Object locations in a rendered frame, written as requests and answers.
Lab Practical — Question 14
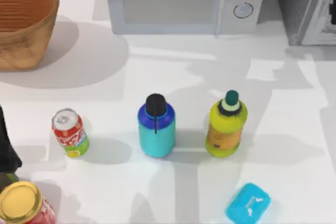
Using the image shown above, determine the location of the red jar with gold lid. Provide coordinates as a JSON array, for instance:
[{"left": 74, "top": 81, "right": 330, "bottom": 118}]
[{"left": 0, "top": 180, "right": 57, "bottom": 224}]

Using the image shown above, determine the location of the pale microwave oven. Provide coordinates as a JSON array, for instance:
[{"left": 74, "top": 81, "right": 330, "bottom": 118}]
[{"left": 102, "top": 0, "right": 270, "bottom": 38}]

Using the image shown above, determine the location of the grey cabinet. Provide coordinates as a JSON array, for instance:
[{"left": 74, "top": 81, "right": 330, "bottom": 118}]
[{"left": 271, "top": 0, "right": 336, "bottom": 47}]

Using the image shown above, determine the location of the red and green can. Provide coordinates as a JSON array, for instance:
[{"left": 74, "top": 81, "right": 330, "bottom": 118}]
[{"left": 51, "top": 108, "right": 90, "bottom": 158}]

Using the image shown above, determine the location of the brown woven basket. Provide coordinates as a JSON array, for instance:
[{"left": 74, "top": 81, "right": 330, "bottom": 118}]
[{"left": 0, "top": 0, "right": 60, "bottom": 71}]

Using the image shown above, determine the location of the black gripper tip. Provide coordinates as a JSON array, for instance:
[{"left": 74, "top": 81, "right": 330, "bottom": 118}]
[{"left": 0, "top": 106, "right": 23, "bottom": 174}]

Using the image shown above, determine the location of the microwave door handle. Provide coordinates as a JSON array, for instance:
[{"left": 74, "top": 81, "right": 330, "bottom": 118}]
[{"left": 215, "top": 0, "right": 227, "bottom": 38}]

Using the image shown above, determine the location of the blue bottle with black cap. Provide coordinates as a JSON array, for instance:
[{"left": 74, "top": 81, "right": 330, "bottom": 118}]
[{"left": 137, "top": 93, "right": 176, "bottom": 158}]

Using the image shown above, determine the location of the microwave knob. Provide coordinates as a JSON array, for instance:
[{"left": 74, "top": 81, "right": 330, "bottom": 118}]
[{"left": 233, "top": 2, "right": 254, "bottom": 19}]

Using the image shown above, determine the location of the yellow bottle with green cap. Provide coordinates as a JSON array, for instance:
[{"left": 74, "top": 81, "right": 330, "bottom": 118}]
[{"left": 205, "top": 90, "right": 248, "bottom": 158}]

